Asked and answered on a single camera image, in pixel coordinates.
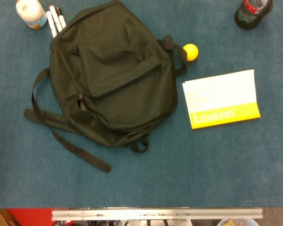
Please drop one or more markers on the yellow ball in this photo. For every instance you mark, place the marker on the yellow ball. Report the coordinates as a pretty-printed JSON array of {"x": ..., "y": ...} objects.
[{"x": 191, "y": 52}]

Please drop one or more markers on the white plastic jar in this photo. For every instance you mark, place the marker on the white plastic jar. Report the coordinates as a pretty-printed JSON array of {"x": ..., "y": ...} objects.
[{"x": 30, "y": 11}]

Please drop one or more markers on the aluminium profile rail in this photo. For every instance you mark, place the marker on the aluminium profile rail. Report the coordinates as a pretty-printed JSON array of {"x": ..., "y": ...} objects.
[{"x": 155, "y": 214}]

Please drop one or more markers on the white book with yellow band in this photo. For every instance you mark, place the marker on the white book with yellow band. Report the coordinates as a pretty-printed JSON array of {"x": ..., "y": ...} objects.
[{"x": 221, "y": 94}]

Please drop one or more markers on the red box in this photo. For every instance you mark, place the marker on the red box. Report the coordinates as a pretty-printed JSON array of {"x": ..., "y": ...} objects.
[{"x": 30, "y": 217}]

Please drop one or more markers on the black mesh cup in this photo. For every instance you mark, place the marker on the black mesh cup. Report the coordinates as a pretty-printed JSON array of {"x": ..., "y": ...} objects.
[{"x": 245, "y": 21}]

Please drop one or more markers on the black fabric backpack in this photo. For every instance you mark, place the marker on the black fabric backpack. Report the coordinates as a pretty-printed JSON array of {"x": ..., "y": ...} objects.
[{"x": 120, "y": 82}]

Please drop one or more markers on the clear bottle with red label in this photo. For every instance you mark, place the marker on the clear bottle with red label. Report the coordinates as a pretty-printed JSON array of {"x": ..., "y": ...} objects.
[{"x": 251, "y": 8}]

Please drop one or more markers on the pale tub with yellow contents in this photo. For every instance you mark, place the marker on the pale tub with yellow contents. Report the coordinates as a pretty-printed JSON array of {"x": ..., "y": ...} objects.
[{"x": 235, "y": 223}]

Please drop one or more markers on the blue carpet table cover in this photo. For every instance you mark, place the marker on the blue carpet table cover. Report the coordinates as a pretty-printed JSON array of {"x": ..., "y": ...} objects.
[{"x": 202, "y": 164}]

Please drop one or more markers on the white marker pen red cap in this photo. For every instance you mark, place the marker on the white marker pen red cap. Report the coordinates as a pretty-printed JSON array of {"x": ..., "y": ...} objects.
[{"x": 54, "y": 16}]

